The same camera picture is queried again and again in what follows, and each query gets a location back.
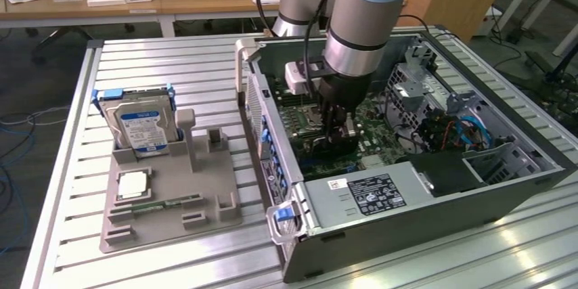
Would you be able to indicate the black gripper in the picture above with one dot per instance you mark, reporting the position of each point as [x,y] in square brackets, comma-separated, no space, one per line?
[344,91]

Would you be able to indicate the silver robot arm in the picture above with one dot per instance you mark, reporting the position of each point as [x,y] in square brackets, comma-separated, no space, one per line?
[366,15]

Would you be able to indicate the metal CPU socket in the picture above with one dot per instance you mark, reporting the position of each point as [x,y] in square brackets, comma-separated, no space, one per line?
[311,116]

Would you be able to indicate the green motherboard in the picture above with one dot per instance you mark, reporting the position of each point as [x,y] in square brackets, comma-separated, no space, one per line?
[374,126]

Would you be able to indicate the metal disk bay cage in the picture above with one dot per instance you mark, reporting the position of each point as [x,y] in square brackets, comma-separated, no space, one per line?
[415,92]

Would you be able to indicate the silver finned heat sink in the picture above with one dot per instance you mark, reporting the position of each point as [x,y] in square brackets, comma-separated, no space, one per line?
[374,160]

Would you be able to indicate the grey power supply unit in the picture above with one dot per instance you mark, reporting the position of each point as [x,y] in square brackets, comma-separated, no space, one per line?
[360,194]

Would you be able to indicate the dark grey open PC case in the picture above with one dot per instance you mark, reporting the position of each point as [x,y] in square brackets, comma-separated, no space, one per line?
[406,235]

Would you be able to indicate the grey parts rack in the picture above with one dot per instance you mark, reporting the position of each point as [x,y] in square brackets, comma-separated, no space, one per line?
[180,180]

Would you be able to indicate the hard disk with blue carrier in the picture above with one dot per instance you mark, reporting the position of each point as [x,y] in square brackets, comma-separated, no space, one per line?
[140,126]

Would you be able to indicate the green RAM stick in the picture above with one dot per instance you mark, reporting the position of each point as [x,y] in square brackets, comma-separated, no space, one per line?
[154,205]

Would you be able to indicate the silver CPU chip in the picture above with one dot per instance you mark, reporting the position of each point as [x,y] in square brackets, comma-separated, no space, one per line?
[132,184]

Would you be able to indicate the black office chair base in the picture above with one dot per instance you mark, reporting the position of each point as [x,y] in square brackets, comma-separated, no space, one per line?
[53,40]

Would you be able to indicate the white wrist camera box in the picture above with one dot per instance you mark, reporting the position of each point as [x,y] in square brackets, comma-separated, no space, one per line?
[295,77]

